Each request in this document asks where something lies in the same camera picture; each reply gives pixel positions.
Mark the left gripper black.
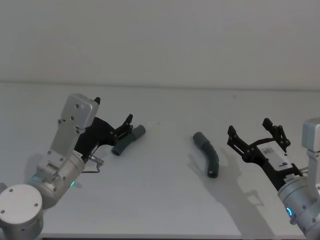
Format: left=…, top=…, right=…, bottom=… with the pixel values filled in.
left=74, top=96, right=134, bottom=161

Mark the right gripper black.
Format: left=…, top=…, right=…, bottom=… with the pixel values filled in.
left=226, top=117, right=304, bottom=189

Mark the long dark grey curved tube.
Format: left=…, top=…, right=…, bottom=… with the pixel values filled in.
left=192, top=131, right=220, bottom=179

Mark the thin dark cable silver plug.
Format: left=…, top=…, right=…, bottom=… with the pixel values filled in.
left=81, top=154, right=105, bottom=175

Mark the short dark grey curved tube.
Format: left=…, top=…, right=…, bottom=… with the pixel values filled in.
left=111, top=124, right=147, bottom=157

